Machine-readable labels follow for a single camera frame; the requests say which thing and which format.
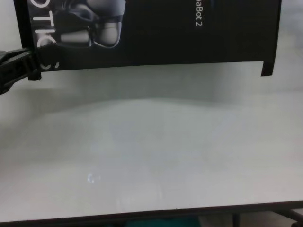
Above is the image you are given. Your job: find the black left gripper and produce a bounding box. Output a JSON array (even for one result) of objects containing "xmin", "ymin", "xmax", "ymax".
[{"xmin": 0, "ymin": 44, "xmax": 61, "ymax": 96}]

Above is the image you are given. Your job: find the black AI robotics poster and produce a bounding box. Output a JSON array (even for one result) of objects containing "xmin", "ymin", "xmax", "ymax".
[{"xmin": 26, "ymin": 0, "xmax": 283, "ymax": 72}]

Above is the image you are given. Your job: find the teal object under table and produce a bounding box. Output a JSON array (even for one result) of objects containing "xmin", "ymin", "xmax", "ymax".
[{"xmin": 124, "ymin": 217, "xmax": 200, "ymax": 227}]

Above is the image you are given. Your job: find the black tape frame outline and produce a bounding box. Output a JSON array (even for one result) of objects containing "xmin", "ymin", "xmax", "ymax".
[{"xmin": 13, "ymin": 0, "xmax": 275, "ymax": 81}]

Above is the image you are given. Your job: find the dark table frame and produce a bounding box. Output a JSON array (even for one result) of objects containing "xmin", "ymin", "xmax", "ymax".
[{"xmin": 0, "ymin": 200, "xmax": 303, "ymax": 227}]

